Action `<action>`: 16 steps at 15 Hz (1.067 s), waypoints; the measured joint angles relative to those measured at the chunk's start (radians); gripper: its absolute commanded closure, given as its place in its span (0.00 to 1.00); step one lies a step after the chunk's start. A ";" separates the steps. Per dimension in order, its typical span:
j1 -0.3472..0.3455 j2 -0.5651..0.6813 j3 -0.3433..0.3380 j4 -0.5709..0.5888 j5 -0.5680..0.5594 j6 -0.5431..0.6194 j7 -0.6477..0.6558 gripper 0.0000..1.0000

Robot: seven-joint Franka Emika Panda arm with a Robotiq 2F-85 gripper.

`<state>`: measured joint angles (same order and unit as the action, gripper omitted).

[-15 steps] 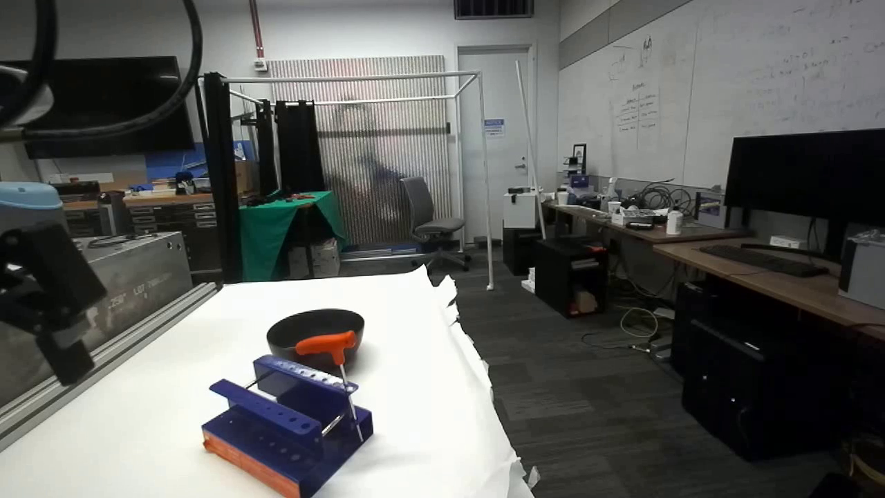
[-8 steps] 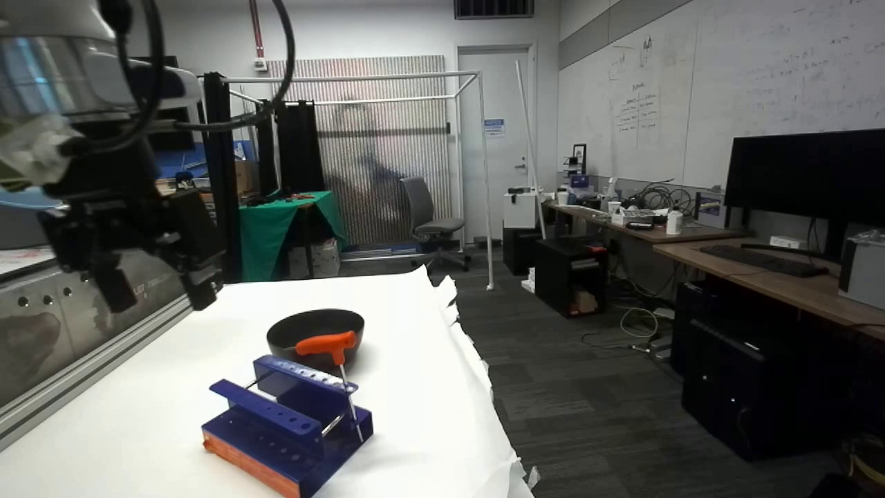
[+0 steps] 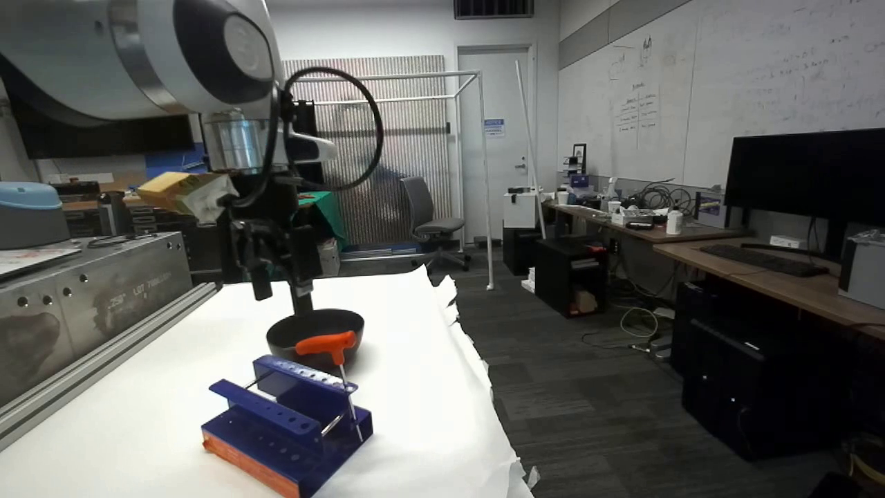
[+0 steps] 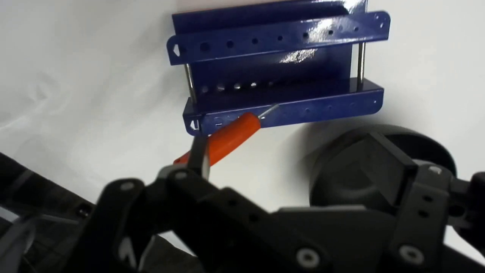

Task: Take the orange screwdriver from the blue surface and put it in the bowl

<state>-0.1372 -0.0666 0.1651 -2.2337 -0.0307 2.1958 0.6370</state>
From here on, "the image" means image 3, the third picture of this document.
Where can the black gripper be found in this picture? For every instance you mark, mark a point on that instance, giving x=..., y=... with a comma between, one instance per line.
x=267, y=216

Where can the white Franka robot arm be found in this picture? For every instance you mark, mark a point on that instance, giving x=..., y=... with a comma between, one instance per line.
x=139, y=57

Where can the black bowl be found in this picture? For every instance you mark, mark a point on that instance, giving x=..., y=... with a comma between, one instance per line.
x=321, y=323

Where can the green object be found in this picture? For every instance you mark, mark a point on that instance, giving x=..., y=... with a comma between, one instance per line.
x=325, y=216

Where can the yellowish cardboard box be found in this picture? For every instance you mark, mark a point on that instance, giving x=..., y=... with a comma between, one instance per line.
x=175, y=189

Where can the blue tool holder rack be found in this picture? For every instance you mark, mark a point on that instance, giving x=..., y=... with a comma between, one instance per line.
x=278, y=432

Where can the grey office chair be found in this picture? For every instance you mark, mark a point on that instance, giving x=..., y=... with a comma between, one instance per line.
x=431, y=223

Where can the white door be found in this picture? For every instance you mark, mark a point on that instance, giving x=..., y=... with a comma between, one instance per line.
x=499, y=148

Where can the blue grey plastic device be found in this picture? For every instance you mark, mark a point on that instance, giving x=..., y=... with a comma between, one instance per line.
x=32, y=212

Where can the black cabinet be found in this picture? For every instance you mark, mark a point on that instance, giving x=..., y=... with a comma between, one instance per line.
x=569, y=272

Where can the black desktop device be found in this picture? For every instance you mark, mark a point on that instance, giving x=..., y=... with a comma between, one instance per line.
x=579, y=166

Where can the ceiling air vent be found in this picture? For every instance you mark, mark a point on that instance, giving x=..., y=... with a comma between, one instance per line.
x=492, y=7

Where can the cluttered long desk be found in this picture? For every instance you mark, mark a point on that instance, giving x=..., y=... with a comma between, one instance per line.
x=646, y=230

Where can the white cup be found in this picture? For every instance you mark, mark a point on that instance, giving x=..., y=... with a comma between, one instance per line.
x=672, y=223

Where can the black computer tower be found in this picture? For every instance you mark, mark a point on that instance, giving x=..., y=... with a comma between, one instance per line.
x=748, y=388

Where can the black keyboard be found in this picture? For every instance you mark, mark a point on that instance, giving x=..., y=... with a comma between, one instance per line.
x=764, y=259

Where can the wooden desk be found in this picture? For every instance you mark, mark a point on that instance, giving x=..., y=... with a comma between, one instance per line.
x=792, y=287

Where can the black computer monitor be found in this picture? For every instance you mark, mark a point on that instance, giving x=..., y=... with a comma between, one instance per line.
x=802, y=182

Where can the white box device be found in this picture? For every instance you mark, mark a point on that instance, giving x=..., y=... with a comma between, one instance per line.
x=864, y=269

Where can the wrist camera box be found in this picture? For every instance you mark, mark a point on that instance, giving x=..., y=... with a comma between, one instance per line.
x=305, y=140

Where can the white pipe frame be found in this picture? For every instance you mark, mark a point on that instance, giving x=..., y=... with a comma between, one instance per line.
x=484, y=166

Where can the wall whiteboard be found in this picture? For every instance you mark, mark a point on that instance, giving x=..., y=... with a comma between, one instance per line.
x=701, y=93

